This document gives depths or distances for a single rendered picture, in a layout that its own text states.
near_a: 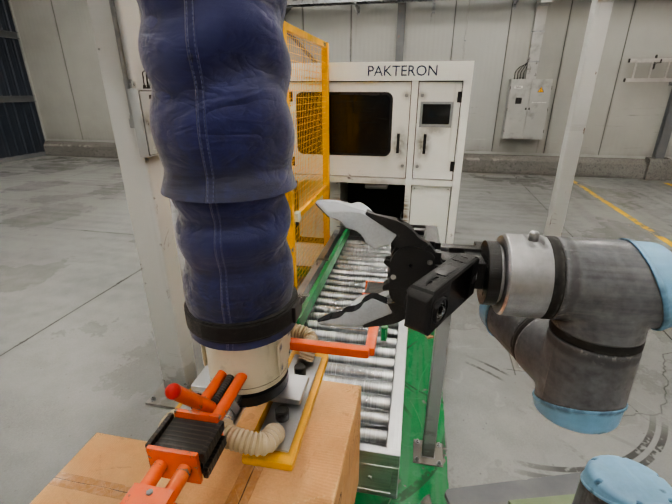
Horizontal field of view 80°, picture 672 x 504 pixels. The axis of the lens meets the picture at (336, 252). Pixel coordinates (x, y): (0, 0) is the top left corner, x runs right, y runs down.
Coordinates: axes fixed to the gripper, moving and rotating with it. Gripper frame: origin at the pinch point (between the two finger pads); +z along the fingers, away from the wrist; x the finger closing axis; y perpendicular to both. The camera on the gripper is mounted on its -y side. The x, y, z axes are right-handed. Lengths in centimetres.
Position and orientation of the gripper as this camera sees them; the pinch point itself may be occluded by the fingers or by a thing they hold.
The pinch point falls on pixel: (313, 267)
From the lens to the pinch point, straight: 45.5
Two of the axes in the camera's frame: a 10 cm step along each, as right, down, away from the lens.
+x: 0.0, -9.3, -3.7
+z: -9.8, -0.7, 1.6
